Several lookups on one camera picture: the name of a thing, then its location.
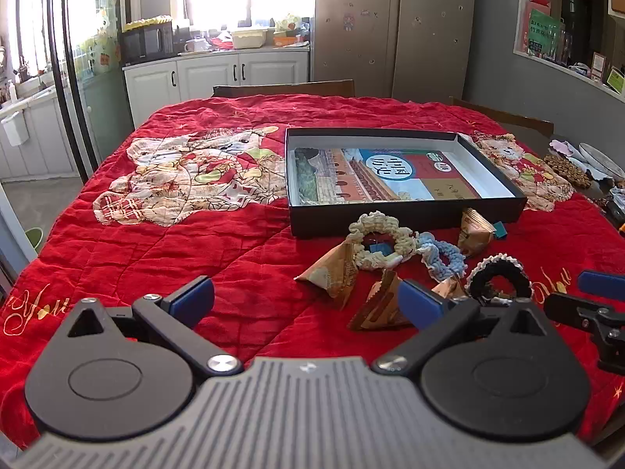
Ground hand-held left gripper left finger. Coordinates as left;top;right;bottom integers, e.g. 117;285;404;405
59;276;245;378

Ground blue knitted scrunchie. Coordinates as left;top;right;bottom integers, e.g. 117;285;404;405
415;232;468;281

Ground brown beaded mat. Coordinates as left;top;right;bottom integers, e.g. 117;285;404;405
543;154;593;189

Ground cream knitted scrunchie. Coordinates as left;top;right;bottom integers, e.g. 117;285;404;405
348;211;418;270

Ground white hanging bin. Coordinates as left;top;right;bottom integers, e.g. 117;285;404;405
0;110;31;146

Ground pink crumpled paper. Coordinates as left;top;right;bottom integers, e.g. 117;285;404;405
549;139;582;157

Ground white kitchen cabinet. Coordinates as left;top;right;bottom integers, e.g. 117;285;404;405
122;49;311;130

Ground white wall shelf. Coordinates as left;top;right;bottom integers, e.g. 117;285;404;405
512;0;625;103

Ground black shallow box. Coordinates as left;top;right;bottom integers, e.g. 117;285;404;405
284;127;528;240

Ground red printed blanket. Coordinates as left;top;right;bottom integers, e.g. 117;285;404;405
0;93;625;450

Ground green plastic bin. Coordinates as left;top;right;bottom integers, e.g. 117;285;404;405
24;227;45;256

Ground illustrated book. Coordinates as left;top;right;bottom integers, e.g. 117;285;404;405
293;147;482;206

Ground beige two-door fridge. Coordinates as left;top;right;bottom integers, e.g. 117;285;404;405
311;0;477;101

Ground green paper bag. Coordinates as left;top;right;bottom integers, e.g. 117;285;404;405
527;8;562;57

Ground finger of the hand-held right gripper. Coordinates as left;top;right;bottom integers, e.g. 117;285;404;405
577;270;625;303
544;293;625;377

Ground yellow flowers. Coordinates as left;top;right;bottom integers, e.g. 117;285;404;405
122;16;173;32

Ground dark wooden chair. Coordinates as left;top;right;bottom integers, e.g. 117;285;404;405
212;79;355;99
448;97;555;143

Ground beige plastic container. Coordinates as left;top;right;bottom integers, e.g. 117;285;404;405
231;28;269;50

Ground white plate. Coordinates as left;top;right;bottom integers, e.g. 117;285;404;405
579;143;625;181

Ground brown triangular snack packet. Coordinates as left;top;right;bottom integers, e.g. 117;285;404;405
432;276;470;304
456;208;499;259
294;243;362;310
348;269;416;331

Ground black scrunchie white lace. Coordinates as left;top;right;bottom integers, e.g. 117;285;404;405
465;253;534;304

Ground black microwave oven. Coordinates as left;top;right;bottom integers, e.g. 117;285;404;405
120;23;175;65

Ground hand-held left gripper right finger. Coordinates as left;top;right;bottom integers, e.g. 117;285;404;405
371;278;555;377

